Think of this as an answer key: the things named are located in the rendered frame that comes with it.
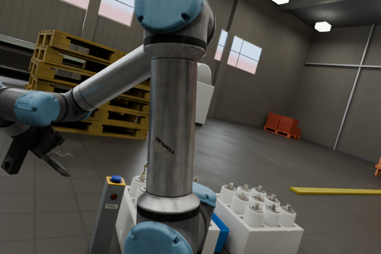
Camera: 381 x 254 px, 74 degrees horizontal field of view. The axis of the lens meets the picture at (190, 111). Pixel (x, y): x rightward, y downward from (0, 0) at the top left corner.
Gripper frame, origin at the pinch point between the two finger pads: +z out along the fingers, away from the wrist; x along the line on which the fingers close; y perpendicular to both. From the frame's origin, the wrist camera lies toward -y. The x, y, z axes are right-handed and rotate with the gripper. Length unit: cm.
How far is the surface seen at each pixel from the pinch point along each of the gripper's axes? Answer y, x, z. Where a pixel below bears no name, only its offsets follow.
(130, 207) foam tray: 7.3, -9.8, 41.4
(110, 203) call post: 3.0, -8.5, 28.1
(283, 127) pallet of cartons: 688, 68, 867
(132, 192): 14, -1, 49
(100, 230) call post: -6.4, -9.3, 34.5
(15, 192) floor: -21, 51, 49
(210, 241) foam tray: 18, -44, 56
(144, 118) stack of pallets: 107, 121, 177
